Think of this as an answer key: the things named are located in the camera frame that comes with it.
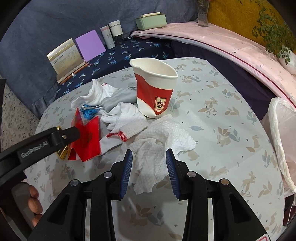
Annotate black gold cigarette box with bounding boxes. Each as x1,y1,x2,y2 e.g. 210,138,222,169
55,126,70,161

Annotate red paper packet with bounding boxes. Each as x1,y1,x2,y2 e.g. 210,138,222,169
67,108,101,162

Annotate white paper towel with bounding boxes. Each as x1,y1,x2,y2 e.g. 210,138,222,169
121,114,196,195

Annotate white cotton glove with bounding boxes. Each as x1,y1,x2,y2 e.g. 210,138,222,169
71,79,137,112

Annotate red paper cup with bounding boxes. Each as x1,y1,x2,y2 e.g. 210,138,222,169
129,58,178,118

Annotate white lined trash bin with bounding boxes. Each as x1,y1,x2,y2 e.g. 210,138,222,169
260,97,295,193

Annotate operator hand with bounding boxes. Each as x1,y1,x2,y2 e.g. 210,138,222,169
28,185,43,227

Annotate open beige book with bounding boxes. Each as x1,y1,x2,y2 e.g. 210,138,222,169
47,38,86,84

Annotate floral table cloth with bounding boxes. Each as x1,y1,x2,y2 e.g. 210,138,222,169
25,58,285,240

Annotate blue velvet backdrop cloth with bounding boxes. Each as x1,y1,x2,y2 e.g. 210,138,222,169
1,1,197,117

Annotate purple notebook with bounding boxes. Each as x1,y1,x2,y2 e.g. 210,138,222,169
75,30,106,62

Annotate navy floral cloth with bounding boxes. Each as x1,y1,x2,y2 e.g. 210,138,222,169
56,37,175,98

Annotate tall white bottle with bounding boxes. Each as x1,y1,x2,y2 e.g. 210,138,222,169
100,25,115,49

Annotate white lidded jar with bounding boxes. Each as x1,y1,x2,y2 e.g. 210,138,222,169
108,20,123,37

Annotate pink bed cover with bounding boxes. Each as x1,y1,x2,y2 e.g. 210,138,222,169
131,22,295,106

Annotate green plant white pot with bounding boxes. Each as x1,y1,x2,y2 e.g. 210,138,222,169
252,8,295,75

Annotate green tissue box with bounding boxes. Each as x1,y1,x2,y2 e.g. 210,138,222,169
135,12,167,30

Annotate yellow backdrop cloth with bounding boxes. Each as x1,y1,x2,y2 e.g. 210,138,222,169
207,0,296,47

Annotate glass vase pink flowers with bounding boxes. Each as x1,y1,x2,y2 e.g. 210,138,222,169
196,0,210,27

